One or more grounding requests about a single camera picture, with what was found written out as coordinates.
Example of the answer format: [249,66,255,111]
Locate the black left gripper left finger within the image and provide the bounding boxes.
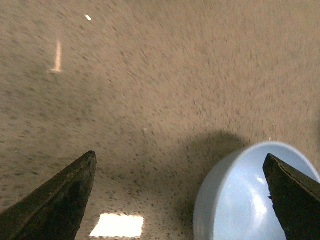
[0,150,97,240]

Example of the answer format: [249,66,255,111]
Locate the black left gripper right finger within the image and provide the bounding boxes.
[263,153,320,240]

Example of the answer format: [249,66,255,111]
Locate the light blue bowl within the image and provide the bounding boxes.
[193,141,320,240]

